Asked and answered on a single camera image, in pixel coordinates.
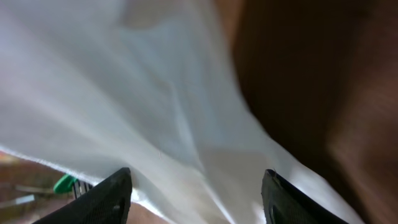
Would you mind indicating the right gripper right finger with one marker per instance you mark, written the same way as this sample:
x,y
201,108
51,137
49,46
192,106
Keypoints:
x,y
285,204

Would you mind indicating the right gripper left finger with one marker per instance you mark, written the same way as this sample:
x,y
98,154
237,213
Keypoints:
x,y
106,203

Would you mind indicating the white t-shirt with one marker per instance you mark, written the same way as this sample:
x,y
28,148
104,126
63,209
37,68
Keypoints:
x,y
89,87

